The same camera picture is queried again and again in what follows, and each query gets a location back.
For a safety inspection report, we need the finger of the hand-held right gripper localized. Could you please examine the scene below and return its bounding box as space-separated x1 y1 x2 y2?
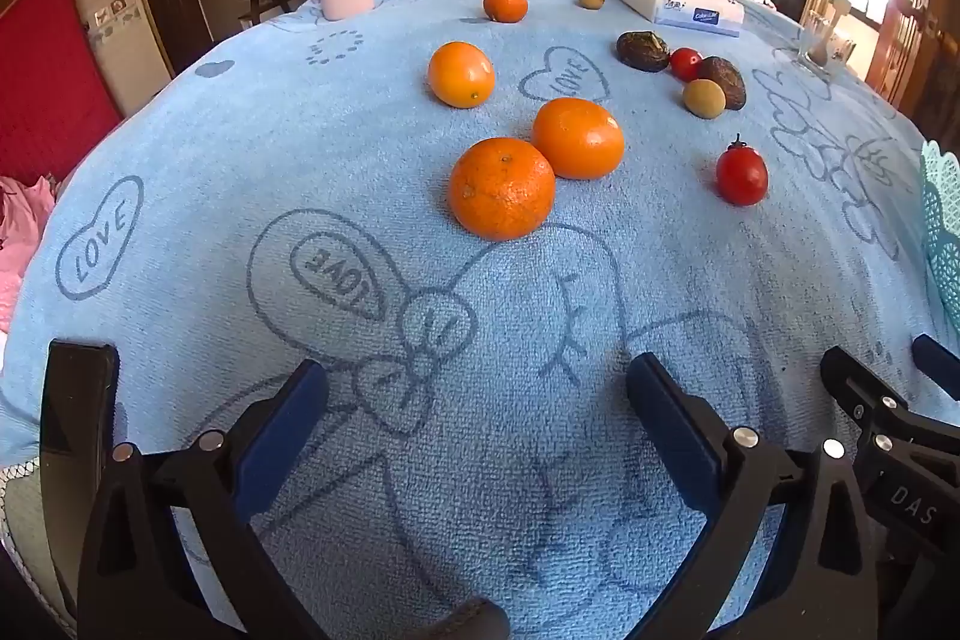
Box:
820 346 960 461
912 334 960 401

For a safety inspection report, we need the rough-skinned mandarin orange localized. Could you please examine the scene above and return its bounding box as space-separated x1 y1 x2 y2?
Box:
448 137 557 241

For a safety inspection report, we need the oval smooth orange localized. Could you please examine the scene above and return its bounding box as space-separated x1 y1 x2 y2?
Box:
428 41 497 110

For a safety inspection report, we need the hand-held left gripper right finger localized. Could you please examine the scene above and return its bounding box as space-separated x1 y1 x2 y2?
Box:
626 352 880 640

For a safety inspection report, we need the large green-brown round fruit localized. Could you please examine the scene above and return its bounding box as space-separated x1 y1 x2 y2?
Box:
682 79 728 120

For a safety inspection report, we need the small red cherry tomato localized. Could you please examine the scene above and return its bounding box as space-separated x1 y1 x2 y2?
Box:
669 47 704 83

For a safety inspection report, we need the red wall panel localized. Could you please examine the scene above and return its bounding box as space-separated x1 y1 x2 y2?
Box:
0 0 125 185

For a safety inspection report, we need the clear drinking glass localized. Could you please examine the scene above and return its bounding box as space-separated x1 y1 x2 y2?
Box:
793 8 857 80

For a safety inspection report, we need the smooth mandarin orange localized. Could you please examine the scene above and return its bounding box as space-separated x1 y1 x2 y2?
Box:
532 98 626 181

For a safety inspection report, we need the person's left hand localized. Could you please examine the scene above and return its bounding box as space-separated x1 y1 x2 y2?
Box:
441 598 512 640

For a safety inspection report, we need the dark wrinkled avocado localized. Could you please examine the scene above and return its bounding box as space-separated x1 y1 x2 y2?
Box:
616 30 671 74

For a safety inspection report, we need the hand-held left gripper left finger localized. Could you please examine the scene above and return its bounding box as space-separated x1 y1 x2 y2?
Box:
79 358 332 640

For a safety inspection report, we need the pink cloth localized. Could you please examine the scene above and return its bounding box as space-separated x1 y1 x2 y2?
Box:
0 175 58 335

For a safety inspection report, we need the teal plastic lattice basket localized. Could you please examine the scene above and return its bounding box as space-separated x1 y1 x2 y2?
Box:
920 139 960 315

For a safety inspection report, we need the light blue printed towel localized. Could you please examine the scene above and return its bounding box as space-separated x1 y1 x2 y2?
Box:
0 0 960 640

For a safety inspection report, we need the dark oval avocado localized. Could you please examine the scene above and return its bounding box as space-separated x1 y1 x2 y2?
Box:
697 56 748 112

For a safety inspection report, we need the large red cherry tomato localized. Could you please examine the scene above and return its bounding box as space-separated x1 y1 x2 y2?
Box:
715 134 770 208

